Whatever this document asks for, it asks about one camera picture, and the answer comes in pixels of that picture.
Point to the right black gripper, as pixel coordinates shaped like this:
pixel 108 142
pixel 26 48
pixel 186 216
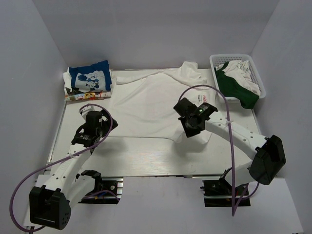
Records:
pixel 190 133

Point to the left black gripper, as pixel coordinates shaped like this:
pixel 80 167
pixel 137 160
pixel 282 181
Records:
pixel 107 123

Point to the blue cartoon print t-shirt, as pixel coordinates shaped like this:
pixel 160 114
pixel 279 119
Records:
pixel 95 77

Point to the white Coca-Cola print t-shirt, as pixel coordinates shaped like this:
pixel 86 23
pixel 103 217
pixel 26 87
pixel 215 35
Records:
pixel 143 104

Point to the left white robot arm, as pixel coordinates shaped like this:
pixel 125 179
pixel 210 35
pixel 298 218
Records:
pixel 51 204

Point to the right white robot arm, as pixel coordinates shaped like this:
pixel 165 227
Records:
pixel 266 153

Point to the colourful cartoon print folded shirt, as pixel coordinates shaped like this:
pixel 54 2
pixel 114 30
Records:
pixel 88 96

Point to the dark green t-shirt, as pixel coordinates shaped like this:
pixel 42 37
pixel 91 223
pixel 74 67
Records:
pixel 229 87

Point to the white plastic mesh basket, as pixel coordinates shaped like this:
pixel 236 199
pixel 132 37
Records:
pixel 218 59

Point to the white printed t-shirt in basket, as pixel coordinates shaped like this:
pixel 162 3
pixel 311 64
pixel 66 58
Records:
pixel 239 71

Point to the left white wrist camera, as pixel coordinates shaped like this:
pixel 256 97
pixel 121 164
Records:
pixel 84 110

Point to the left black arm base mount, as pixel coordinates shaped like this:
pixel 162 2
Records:
pixel 108 192

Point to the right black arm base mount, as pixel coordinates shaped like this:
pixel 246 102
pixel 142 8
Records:
pixel 218 193

